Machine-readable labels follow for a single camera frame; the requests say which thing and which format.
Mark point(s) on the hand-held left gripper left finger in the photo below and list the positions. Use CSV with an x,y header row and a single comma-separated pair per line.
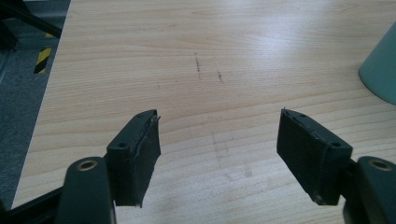
x,y
132,161

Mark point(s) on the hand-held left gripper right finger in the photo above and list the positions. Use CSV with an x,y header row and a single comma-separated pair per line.
x,y
311,158

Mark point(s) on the pale green cup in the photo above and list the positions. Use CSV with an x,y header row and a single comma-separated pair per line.
x,y
381,67

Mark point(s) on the yellow black hazard tape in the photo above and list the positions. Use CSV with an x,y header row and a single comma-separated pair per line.
x,y
42,59

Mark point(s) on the black metal stand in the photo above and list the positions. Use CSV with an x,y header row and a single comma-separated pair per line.
x,y
21,20

